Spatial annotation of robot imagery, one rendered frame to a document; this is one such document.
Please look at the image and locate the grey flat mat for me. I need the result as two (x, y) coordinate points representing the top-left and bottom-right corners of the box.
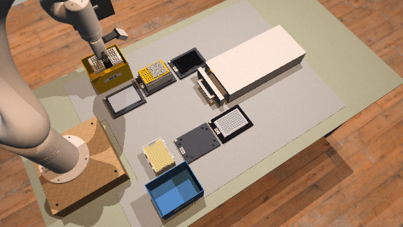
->
(63, 0), (346, 227)

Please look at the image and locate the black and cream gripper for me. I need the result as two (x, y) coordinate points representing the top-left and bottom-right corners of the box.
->
(87, 37), (113, 69)

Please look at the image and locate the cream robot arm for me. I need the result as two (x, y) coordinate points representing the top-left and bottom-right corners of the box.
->
(0, 0), (103, 184)

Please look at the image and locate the yellow open-top bin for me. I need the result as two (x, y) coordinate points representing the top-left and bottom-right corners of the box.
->
(80, 43), (133, 94)

